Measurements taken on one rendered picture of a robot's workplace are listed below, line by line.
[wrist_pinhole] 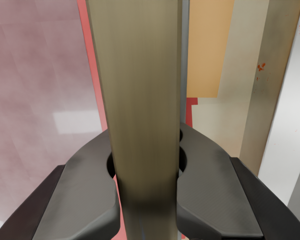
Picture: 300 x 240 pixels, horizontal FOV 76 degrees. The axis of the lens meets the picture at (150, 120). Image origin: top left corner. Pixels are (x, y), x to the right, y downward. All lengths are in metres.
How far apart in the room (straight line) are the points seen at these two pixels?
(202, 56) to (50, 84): 0.13
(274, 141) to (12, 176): 0.26
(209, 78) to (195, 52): 0.03
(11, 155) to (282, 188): 0.27
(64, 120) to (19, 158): 0.07
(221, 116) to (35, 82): 0.17
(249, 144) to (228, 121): 0.03
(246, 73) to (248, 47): 0.02
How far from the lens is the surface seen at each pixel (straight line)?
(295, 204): 2.19
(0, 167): 0.27
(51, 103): 0.20
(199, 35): 0.17
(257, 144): 0.19
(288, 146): 0.19
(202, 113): 0.19
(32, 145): 0.23
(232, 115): 0.20
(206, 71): 0.18
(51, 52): 0.18
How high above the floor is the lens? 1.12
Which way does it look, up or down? 63 degrees down
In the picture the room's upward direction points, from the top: 177 degrees clockwise
